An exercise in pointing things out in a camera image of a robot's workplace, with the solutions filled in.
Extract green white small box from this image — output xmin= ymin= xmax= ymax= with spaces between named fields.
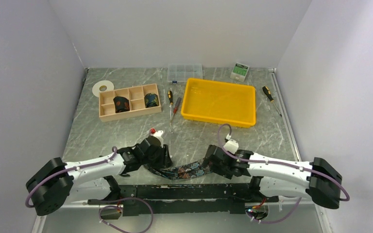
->
xmin=230 ymin=63 xmax=250 ymax=82

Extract blue red handled screwdriver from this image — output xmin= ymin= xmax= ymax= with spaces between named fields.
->
xmin=170 ymin=97 xmax=182 ymax=122

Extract clear plastic parts box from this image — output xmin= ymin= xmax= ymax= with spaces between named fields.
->
xmin=167 ymin=64 xmax=203 ymax=84

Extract yellow plastic tray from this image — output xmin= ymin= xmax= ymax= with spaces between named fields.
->
xmin=181 ymin=78 xmax=256 ymax=128

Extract dark rolled tie orange pattern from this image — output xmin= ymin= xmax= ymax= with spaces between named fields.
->
xmin=113 ymin=96 xmax=130 ymax=113

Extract white tape roll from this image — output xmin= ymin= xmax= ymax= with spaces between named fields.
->
xmin=92 ymin=80 xmax=114 ymax=97

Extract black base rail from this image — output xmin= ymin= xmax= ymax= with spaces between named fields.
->
xmin=87 ymin=183 xmax=280 ymax=217

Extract blue rolled tie yellow flowers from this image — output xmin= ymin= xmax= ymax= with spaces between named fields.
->
xmin=144 ymin=93 xmax=159 ymax=108

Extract wooden compartment organizer box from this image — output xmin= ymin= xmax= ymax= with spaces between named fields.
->
xmin=99 ymin=83 xmax=163 ymax=122

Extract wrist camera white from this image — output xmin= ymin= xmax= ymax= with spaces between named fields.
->
xmin=223 ymin=134 xmax=239 ymax=155
xmin=150 ymin=128 xmax=164 ymax=145

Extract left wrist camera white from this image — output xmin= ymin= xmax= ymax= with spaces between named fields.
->
xmin=150 ymin=128 xmax=164 ymax=145

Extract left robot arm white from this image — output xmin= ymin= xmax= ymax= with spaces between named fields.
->
xmin=25 ymin=135 xmax=170 ymax=216

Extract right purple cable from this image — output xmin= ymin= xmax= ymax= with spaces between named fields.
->
xmin=217 ymin=123 xmax=351 ymax=225

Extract small black curved piece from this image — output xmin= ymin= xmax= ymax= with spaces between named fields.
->
xmin=120 ymin=173 xmax=130 ymax=178

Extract navy floral necktie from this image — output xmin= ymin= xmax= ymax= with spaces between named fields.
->
xmin=156 ymin=159 xmax=212 ymax=180

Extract black yellow screwdriver right side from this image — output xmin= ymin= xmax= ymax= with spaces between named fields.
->
xmin=262 ymin=86 xmax=282 ymax=117

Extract black yellow handled screwdriver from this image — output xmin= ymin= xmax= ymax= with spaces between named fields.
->
xmin=167 ymin=90 xmax=173 ymax=120

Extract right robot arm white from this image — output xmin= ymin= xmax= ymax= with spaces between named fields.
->
xmin=160 ymin=141 xmax=342 ymax=209

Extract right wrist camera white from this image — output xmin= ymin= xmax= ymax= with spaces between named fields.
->
xmin=223 ymin=134 xmax=239 ymax=155

